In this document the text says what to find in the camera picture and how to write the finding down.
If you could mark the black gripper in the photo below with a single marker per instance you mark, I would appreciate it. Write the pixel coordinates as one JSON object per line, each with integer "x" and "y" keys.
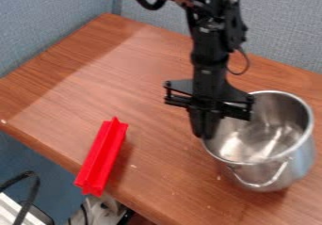
{"x": 210, "y": 98}

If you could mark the metal pot with handle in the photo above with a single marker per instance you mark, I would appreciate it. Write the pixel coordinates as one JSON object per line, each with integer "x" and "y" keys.
{"x": 265, "y": 154}

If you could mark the red plastic block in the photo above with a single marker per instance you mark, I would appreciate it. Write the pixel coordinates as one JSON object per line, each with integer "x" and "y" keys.
{"x": 96, "y": 171}

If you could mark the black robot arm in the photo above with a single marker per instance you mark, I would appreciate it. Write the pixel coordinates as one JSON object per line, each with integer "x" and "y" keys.
{"x": 217, "y": 28}

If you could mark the white device under table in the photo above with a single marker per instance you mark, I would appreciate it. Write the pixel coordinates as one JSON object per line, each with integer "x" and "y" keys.
{"x": 101, "y": 211}

